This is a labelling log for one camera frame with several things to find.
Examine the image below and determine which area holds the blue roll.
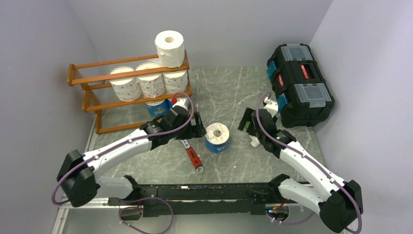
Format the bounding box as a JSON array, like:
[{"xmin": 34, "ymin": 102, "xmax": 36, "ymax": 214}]
[
  {"xmin": 205, "ymin": 122, "xmax": 229, "ymax": 154},
  {"xmin": 145, "ymin": 99, "xmax": 169, "ymax": 117},
  {"xmin": 165, "ymin": 98, "xmax": 177, "ymax": 109}
]

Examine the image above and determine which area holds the dotted white roll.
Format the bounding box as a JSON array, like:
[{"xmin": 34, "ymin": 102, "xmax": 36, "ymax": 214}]
[
  {"xmin": 135, "ymin": 62, "xmax": 166, "ymax": 98},
  {"xmin": 109, "ymin": 77, "xmax": 142, "ymax": 102},
  {"xmin": 163, "ymin": 70, "xmax": 188, "ymax": 94}
]

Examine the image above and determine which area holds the dotted white roll front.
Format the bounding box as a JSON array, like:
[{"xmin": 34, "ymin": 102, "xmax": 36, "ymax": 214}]
[{"xmin": 135, "ymin": 62, "xmax": 166, "ymax": 98}]

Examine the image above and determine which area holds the plain white paper roll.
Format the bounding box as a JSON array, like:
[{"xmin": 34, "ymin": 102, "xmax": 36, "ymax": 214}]
[{"xmin": 154, "ymin": 30, "xmax": 185, "ymax": 68}]

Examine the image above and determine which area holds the orange wooden shelf rack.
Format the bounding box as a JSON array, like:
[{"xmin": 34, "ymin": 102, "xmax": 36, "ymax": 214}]
[{"xmin": 67, "ymin": 55, "xmax": 190, "ymax": 134}]

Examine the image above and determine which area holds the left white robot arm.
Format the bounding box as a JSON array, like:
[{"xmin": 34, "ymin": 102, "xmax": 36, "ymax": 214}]
[{"xmin": 56, "ymin": 106, "xmax": 206, "ymax": 207}]

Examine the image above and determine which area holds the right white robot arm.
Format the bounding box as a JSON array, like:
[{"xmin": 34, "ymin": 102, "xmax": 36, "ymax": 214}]
[{"xmin": 238, "ymin": 108, "xmax": 363, "ymax": 233}]

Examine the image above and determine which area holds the black plastic toolbox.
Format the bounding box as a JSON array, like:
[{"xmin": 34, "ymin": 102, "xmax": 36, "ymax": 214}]
[{"xmin": 266, "ymin": 43, "xmax": 335, "ymax": 128}]

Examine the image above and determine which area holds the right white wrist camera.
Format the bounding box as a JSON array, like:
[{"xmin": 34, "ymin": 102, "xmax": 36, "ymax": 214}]
[{"xmin": 263, "ymin": 97, "xmax": 278, "ymax": 117}]

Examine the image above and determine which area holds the red handled adjustable wrench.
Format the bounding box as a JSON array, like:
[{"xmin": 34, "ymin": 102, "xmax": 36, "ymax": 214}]
[{"xmin": 180, "ymin": 140, "xmax": 204, "ymax": 174}]

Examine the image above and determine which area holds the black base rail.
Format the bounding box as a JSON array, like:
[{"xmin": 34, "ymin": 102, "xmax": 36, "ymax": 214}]
[{"xmin": 108, "ymin": 183, "xmax": 287, "ymax": 217}]

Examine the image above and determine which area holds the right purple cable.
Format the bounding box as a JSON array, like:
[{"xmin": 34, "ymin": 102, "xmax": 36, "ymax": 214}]
[{"xmin": 256, "ymin": 92, "xmax": 364, "ymax": 234}]

